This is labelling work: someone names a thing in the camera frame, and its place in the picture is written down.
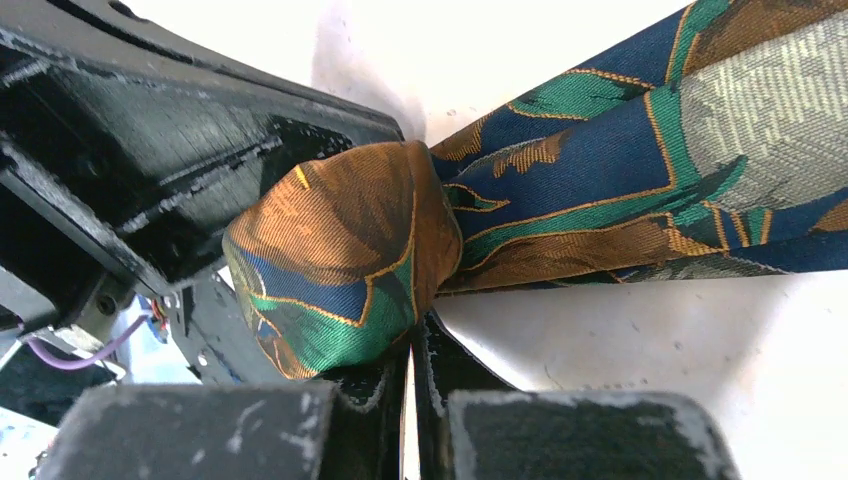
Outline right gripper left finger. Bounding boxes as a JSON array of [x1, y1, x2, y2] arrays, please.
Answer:
[[36, 354, 407, 479]]

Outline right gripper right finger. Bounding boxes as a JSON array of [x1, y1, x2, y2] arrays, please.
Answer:
[[411, 313, 739, 479]]

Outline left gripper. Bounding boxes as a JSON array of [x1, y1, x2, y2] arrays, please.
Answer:
[[1, 1, 402, 331]]

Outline brown green patterned tie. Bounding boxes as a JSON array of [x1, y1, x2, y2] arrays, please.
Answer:
[[222, 1, 847, 379]]

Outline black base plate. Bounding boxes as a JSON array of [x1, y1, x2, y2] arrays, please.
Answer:
[[161, 274, 286, 385]]

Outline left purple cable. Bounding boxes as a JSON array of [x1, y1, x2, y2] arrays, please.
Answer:
[[23, 314, 150, 372]]

